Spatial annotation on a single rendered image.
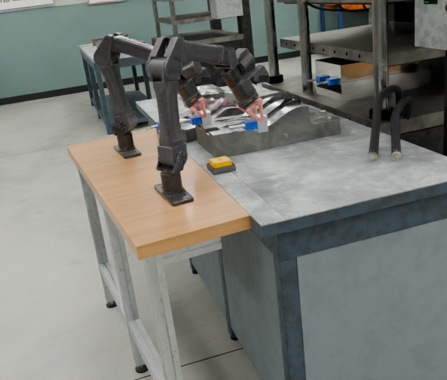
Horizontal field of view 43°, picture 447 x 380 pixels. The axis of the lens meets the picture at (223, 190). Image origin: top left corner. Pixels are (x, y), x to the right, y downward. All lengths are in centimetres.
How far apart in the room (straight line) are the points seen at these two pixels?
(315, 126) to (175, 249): 89
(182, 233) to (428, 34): 129
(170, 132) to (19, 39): 757
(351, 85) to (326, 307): 141
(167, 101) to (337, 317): 80
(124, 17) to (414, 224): 789
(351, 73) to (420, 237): 125
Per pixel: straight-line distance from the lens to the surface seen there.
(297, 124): 214
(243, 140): 208
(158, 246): 148
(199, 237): 151
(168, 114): 170
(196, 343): 247
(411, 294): 185
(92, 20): 922
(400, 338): 191
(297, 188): 171
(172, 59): 167
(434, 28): 231
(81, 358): 254
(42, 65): 922
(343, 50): 278
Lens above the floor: 141
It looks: 20 degrees down
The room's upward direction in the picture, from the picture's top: 7 degrees counter-clockwise
